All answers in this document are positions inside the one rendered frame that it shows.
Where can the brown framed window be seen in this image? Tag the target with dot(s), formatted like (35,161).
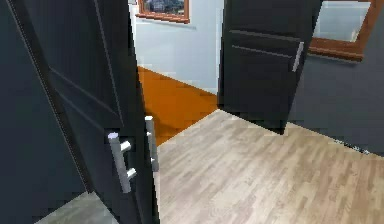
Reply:
(165,9)
(343,26)

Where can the black room door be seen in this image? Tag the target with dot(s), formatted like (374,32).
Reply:
(260,66)
(90,83)

